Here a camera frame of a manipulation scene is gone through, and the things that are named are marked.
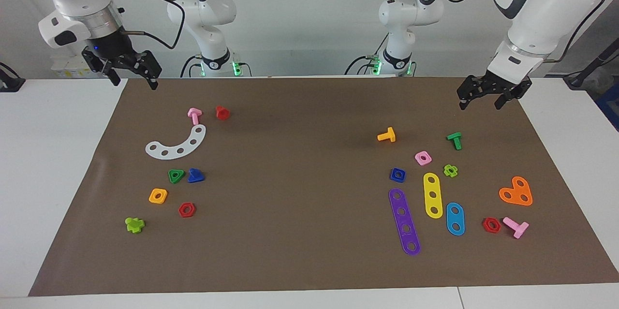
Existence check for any white cardboard box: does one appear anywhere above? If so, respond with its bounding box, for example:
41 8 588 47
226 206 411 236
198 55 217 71
51 55 97 79

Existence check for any white curved five-hole plate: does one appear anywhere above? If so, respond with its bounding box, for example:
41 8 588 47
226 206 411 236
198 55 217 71
145 124 207 160

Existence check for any black clamp device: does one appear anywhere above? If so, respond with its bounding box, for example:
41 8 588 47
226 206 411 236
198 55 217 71
0 62 26 93

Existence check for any blue two-hole plate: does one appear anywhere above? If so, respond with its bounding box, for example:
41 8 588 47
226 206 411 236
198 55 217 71
446 202 466 236

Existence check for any black left base cable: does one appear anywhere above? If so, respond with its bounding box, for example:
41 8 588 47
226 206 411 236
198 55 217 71
344 33 390 76

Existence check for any blue crate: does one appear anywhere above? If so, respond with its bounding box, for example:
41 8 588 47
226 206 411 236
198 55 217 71
596 84 619 132

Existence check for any large pink plastic screw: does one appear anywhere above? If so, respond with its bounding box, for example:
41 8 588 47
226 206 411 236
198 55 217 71
502 217 530 239

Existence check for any black stand pole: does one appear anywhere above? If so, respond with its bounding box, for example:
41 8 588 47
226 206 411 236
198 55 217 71
563 38 619 89

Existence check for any black right base cable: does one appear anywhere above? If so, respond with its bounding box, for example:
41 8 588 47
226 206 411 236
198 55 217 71
180 55 202 78

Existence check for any orange heart three-hole plate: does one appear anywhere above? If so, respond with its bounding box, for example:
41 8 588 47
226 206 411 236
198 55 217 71
499 176 533 206

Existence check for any brown table mat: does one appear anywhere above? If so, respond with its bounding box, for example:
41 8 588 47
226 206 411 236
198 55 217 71
28 76 619 297

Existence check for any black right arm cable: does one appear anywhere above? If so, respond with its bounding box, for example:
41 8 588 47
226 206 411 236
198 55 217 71
116 0 186 51

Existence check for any yellow three-hole plate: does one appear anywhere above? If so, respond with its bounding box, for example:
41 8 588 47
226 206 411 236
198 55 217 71
423 173 443 219

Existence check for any black base cable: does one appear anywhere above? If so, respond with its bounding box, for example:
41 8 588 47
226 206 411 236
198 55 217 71
180 55 202 78
344 33 390 76

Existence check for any purple four-hole plate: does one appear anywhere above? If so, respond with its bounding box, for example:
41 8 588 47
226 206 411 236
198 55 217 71
388 188 421 256

